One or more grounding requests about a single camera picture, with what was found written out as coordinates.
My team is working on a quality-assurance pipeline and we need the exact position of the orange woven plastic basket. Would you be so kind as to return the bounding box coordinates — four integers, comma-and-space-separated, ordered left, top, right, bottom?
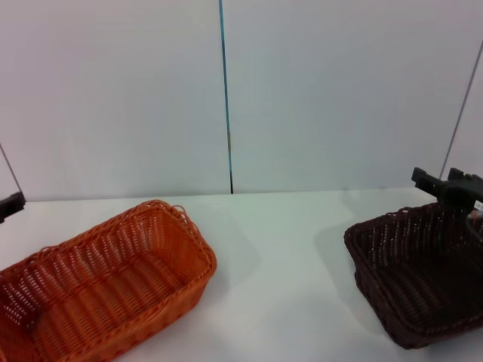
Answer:
0, 199, 218, 362

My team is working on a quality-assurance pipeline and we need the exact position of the dark brown woven basket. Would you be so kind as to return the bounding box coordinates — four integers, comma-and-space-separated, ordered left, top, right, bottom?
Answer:
343, 201, 483, 350

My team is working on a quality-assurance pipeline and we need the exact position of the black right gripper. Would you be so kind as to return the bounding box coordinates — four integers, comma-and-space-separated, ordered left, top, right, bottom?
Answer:
411, 167, 483, 220

